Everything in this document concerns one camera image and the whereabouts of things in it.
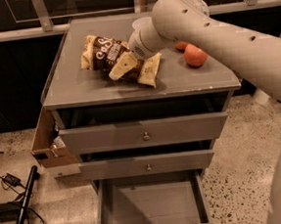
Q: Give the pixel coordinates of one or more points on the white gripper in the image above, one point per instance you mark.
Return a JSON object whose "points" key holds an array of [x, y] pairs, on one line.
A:
{"points": [[137, 45]]}

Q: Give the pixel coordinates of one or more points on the brown chip bag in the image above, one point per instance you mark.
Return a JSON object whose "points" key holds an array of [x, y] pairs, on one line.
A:
{"points": [[102, 53]]}

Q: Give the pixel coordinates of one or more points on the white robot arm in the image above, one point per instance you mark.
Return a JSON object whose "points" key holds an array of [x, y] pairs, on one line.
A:
{"points": [[255, 56]]}

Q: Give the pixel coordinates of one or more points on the grey drawer cabinet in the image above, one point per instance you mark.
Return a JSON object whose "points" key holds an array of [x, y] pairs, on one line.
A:
{"points": [[79, 97]]}

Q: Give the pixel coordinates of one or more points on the grey top drawer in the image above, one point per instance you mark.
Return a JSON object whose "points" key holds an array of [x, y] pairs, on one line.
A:
{"points": [[144, 133]]}

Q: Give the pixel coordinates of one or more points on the grey drawer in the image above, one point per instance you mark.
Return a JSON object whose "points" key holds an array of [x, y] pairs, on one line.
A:
{"points": [[138, 166], [144, 133], [169, 198]]}

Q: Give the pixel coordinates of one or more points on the grey middle drawer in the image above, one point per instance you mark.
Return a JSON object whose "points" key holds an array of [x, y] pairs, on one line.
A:
{"points": [[138, 166]]}

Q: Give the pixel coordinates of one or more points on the grey bottom drawer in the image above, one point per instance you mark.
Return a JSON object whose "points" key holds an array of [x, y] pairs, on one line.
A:
{"points": [[169, 198]]}

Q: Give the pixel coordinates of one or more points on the white ceramic bowl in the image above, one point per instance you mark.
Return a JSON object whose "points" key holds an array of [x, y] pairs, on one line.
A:
{"points": [[139, 22]]}

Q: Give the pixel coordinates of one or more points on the orange fruit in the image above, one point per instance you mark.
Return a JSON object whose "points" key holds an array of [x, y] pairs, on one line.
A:
{"points": [[181, 46]]}

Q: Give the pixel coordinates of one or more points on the red apple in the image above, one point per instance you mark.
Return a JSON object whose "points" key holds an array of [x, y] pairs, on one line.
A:
{"points": [[194, 56]]}

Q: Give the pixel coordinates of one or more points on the metal window railing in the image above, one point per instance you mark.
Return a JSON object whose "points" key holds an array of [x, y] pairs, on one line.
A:
{"points": [[45, 14]]}

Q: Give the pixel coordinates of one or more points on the cardboard box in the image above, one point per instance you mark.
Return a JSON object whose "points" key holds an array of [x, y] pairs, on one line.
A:
{"points": [[47, 148]]}

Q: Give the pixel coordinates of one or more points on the black power adapter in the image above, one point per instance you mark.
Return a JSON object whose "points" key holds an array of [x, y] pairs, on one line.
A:
{"points": [[11, 180]]}

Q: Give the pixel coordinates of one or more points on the black stand leg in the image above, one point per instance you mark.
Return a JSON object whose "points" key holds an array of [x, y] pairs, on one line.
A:
{"points": [[23, 206]]}

